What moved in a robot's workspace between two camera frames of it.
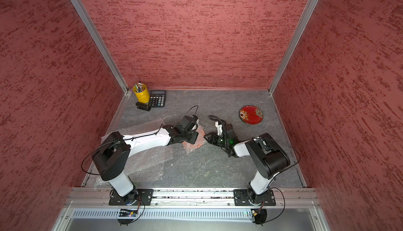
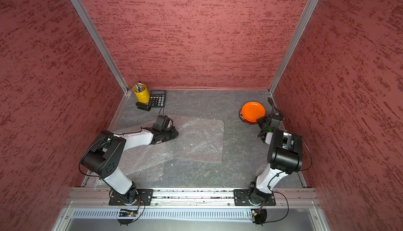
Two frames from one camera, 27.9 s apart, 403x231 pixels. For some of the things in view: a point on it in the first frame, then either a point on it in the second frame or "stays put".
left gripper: x=192 y=140 to x=174 y=131
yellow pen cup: x=144 y=96 stays put
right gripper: x=212 y=138 to x=266 y=118
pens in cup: x=139 y=86 stays put
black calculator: x=157 y=98 stays put
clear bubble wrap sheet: x=142 y=170 stays put
